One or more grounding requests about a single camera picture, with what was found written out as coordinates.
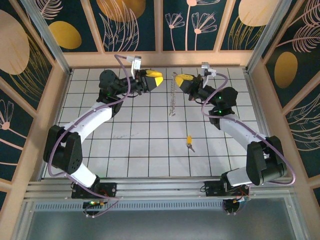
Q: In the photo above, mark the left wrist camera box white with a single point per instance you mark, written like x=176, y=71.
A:
x=136, y=63

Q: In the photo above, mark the aluminium corner post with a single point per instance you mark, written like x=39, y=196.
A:
x=48, y=38
x=266, y=37

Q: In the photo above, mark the aluminium side rail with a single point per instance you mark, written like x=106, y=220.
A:
x=257, y=105

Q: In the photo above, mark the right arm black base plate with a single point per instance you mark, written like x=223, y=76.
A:
x=212, y=188

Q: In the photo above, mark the grey metal sheet panel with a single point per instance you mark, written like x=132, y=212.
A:
x=160, y=225

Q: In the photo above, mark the aluminium mounting rail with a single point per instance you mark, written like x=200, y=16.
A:
x=160, y=188

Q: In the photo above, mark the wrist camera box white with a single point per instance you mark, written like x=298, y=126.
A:
x=205, y=66
x=136, y=63

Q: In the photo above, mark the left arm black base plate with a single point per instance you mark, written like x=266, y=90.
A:
x=110, y=187

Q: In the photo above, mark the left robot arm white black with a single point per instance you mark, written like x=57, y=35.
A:
x=87, y=120

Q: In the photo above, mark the white gridded table mat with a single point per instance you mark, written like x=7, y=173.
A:
x=178, y=166

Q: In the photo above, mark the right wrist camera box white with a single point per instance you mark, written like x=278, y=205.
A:
x=205, y=66

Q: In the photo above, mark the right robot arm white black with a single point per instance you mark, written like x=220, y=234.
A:
x=237, y=130

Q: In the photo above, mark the key with yellow head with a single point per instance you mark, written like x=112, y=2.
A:
x=189, y=139

